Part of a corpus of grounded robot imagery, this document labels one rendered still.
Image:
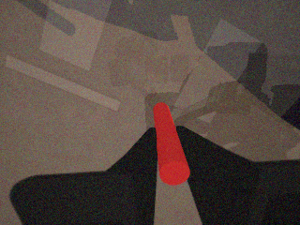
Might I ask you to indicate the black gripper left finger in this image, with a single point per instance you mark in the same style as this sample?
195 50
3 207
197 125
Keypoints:
126 192

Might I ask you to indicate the red peg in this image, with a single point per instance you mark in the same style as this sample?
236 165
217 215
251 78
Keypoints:
172 163

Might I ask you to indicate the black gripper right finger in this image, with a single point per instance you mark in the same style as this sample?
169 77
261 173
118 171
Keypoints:
229 189

